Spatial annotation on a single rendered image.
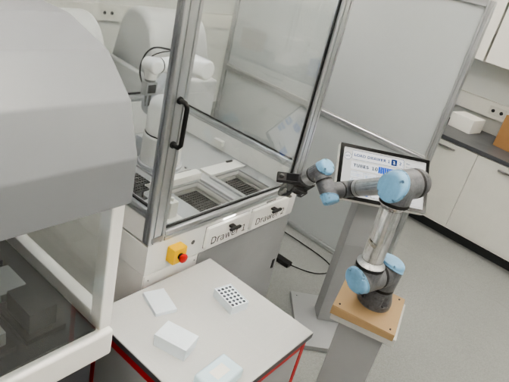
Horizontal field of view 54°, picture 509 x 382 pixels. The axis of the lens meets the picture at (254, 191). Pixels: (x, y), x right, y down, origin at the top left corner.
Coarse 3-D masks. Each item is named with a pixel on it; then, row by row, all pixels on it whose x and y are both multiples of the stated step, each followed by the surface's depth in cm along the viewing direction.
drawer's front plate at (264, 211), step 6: (282, 198) 258; (288, 198) 260; (270, 204) 249; (276, 204) 253; (282, 204) 258; (252, 210) 241; (258, 210) 242; (264, 210) 246; (270, 210) 251; (282, 210) 261; (252, 216) 241; (258, 216) 244; (264, 216) 249; (276, 216) 259; (252, 222) 242; (264, 222) 252; (252, 228) 245
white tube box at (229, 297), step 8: (216, 288) 202; (224, 288) 204; (232, 288) 205; (216, 296) 202; (224, 296) 201; (232, 296) 200; (240, 296) 202; (224, 304) 198; (232, 304) 197; (240, 304) 197; (232, 312) 196
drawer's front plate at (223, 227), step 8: (240, 216) 232; (248, 216) 237; (216, 224) 220; (224, 224) 224; (208, 232) 217; (216, 232) 221; (224, 232) 227; (240, 232) 238; (208, 240) 219; (216, 240) 224; (224, 240) 230; (208, 248) 222
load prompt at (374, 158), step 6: (354, 150) 274; (354, 156) 273; (360, 156) 273; (366, 156) 274; (372, 156) 275; (378, 156) 275; (384, 156) 276; (372, 162) 274; (378, 162) 274; (384, 162) 275; (390, 162) 275; (396, 162) 276; (402, 162) 277; (402, 168) 276
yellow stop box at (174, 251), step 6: (168, 246) 201; (174, 246) 202; (180, 246) 203; (186, 246) 204; (168, 252) 202; (174, 252) 199; (180, 252) 202; (168, 258) 202; (174, 258) 201; (174, 264) 203
